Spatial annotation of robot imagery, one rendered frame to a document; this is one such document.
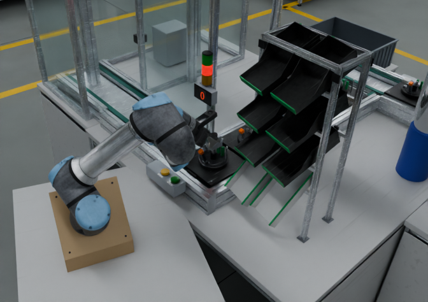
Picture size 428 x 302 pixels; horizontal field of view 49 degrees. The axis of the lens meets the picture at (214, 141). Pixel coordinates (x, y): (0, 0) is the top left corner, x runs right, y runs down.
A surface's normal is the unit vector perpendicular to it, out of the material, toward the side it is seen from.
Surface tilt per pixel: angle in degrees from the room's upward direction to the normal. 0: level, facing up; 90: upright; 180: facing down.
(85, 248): 43
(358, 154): 0
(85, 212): 50
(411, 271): 90
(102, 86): 0
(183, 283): 0
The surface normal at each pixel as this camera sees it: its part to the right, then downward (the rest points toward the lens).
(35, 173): 0.04, -0.80
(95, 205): 0.37, -0.10
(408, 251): -0.74, 0.38
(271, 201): -0.58, -0.36
